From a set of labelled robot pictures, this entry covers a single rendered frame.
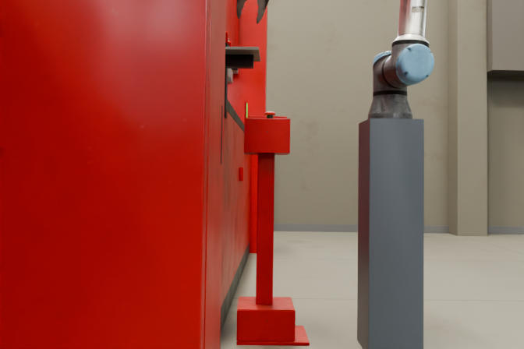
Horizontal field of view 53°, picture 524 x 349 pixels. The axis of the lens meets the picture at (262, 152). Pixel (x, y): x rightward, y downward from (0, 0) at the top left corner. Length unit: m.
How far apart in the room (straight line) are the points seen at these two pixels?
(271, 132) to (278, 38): 3.91
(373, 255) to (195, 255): 1.14
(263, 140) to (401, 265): 0.62
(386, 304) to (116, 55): 1.32
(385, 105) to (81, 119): 1.25
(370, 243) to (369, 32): 4.26
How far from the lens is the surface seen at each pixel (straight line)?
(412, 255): 1.82
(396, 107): 1.82
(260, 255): 1.93
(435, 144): 5.87
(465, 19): 5.93
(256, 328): 1.91
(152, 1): 0.75
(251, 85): 4.01
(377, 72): 1.86
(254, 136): 1.84
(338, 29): 5.81
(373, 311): 1.82
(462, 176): 5.69
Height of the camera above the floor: 0.58
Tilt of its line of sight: 2 degrees up
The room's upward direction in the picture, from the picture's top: 1 degrees clockwise
